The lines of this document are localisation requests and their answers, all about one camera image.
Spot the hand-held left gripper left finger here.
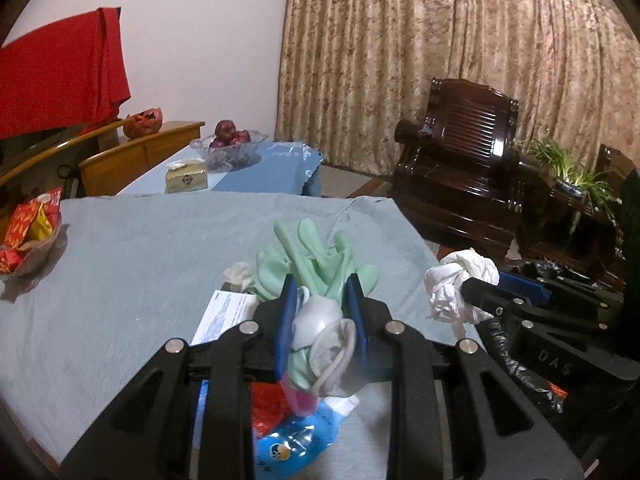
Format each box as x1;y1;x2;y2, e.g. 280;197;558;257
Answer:
59;275;301;480

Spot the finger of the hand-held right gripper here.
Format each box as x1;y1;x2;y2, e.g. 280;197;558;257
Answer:
460;279;608;337
497;271;626;312

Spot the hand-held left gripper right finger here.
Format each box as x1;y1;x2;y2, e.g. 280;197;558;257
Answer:
345;274;586;480

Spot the white tissue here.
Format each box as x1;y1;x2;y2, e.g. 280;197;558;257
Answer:
424;248;501;338

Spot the white face mask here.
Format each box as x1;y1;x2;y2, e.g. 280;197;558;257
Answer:
291;287;359;397

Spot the black trash bag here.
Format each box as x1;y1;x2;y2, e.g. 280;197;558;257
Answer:
474;257;640;467

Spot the green rubber glove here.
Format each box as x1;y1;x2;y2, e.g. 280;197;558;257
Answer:
255;218;346;392
320;230;379;302

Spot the white paper sheet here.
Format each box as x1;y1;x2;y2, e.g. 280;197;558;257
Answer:
191;290;261;346

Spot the small beige tissue wad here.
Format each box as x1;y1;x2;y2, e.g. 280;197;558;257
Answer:
222;261;257;292

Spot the dark wooden side table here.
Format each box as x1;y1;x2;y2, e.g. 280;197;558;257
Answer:
515;185;626;291

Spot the pink plastic wrapper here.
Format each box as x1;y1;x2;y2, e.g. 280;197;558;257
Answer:
282;380;321;418

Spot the white paper scrap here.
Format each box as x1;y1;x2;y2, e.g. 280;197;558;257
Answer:
320;394;361;419

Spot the red plastic wrapper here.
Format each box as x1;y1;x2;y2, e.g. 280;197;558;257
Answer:
251;384;293;436

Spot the blue plastic packet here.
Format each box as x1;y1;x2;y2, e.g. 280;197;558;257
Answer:
252;402;346;480

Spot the green potted plant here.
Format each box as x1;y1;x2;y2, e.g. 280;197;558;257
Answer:
525;139;621;222

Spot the dark wooden armchair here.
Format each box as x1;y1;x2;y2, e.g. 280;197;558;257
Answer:
595;144;632;196
390;77;551;261

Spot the small table with blue cover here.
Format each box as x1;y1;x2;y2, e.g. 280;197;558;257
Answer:
117;140;325;199

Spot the glass fruit bowl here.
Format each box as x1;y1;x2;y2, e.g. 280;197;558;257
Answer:
190;130;268;171

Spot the beige tissue box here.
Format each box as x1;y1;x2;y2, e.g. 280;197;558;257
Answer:
165;157;209;194

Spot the red plastic bag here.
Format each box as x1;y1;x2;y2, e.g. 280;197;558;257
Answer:
124;106;164;140

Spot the clear snack dish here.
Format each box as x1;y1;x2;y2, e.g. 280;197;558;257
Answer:
0;220;63;281

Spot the yellow snack packet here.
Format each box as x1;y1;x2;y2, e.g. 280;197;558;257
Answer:
29;209;54;241

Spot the beige patterned curtain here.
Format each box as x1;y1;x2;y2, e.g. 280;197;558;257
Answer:
275;0;640;196

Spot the small red snack packet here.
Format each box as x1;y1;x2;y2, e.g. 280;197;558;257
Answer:
0;247;24;274

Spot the red cloth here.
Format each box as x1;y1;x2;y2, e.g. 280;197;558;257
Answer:
0;7;132;141

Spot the black cable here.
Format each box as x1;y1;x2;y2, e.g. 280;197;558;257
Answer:
56;164;81;198

